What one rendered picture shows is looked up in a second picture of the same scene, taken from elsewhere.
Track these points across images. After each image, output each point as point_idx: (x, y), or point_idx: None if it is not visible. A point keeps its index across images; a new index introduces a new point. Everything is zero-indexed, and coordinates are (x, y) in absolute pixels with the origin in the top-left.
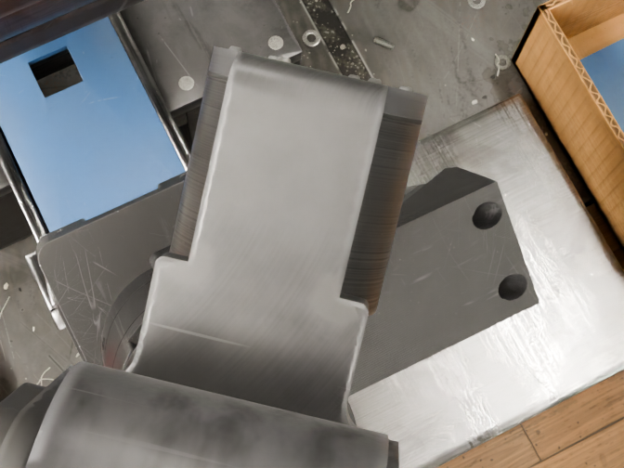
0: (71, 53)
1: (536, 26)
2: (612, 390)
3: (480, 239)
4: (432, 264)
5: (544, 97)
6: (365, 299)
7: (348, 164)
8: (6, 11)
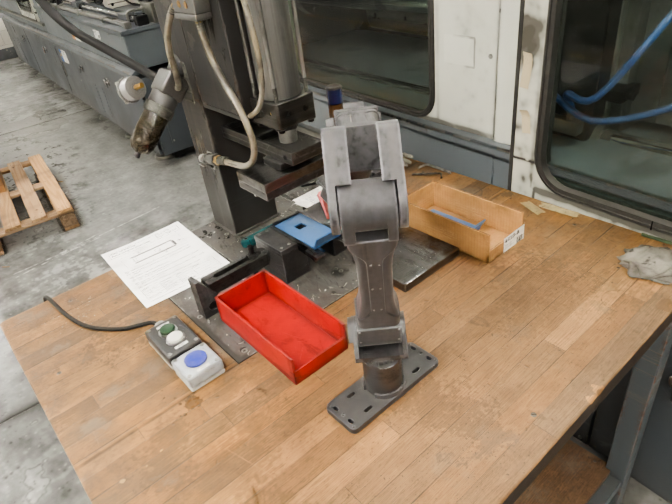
0: (302, 223)
1: None
2: (452, 263)
3: None
4: None
5: (410, 224)
6: None
7: (361, 106)
8: (300, 161)
